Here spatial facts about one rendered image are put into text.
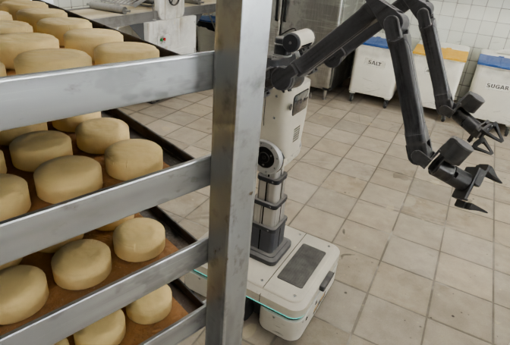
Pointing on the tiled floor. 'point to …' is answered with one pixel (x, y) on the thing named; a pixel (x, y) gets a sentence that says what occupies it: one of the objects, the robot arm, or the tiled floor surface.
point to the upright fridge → (317, 9)
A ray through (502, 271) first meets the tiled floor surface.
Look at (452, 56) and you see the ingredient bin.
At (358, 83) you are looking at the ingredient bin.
